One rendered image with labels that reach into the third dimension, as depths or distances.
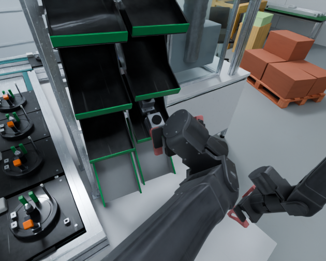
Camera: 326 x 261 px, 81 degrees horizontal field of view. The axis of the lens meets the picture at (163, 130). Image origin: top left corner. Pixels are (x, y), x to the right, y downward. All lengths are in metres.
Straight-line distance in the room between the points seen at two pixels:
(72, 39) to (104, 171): 0.46
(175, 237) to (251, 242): 0.71
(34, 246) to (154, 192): 0.45
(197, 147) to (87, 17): 0.33
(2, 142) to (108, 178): 0.58
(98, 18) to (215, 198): 0.39
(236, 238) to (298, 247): 1.22
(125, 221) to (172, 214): 0.64
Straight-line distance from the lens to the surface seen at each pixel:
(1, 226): 0.86
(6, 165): 0.96
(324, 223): 2.32
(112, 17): 0.46
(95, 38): 0.40
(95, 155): 0.59
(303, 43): 4.03
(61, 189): 0.84
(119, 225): 0.84
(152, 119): 0.58
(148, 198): 0.88
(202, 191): 0.26
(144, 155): 0.76
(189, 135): 0.31
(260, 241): 0.92
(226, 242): 0.86
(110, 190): 0.73
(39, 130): 1.12
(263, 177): 0.60
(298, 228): 2.15
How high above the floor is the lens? 1.64
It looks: 42 degrees down
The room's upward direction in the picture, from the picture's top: 4 degrees clockwise
